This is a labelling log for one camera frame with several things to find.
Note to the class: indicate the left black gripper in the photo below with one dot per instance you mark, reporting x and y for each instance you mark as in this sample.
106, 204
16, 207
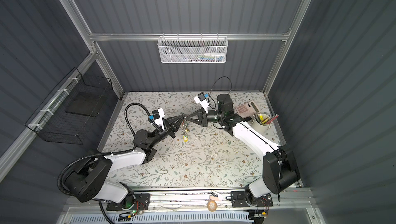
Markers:
169, 127

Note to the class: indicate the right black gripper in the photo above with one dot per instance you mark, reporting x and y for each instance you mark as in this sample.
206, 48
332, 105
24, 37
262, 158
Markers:
203, 117

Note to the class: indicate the keyring bunch with grey strap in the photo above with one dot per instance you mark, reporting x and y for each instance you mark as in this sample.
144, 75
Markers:
185, 130

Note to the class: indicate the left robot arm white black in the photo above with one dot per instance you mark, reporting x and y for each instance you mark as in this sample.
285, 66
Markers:
86, 178

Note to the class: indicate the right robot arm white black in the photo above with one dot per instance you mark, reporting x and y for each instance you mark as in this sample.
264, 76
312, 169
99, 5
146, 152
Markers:
280, 168

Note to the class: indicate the floral table mat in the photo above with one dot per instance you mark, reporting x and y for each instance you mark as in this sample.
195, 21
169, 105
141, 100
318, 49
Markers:
210, 158

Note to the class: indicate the pink calculator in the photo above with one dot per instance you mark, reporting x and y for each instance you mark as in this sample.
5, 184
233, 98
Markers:
247, 110

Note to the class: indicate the white pen cup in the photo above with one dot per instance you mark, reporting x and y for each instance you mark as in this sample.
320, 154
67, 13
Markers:
260, 128

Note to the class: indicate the pink pen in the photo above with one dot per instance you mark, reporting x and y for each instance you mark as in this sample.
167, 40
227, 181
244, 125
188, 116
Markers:
271, 119

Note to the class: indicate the tape roll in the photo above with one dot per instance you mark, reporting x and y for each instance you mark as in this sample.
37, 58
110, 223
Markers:
212, 205

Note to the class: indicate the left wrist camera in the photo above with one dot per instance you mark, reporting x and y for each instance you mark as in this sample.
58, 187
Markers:
157, 118

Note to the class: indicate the white wire mesh basket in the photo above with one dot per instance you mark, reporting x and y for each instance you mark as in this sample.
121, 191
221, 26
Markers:
193, 51

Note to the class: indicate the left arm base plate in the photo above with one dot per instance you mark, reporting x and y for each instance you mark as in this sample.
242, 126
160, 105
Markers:
135, 202

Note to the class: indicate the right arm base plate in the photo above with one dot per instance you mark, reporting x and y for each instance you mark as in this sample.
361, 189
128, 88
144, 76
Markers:
241, 199

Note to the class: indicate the white cable duct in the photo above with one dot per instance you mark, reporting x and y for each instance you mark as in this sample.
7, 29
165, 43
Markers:
182, 217

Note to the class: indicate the black wire basket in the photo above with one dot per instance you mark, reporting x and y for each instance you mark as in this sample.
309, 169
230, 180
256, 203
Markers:
76, 112

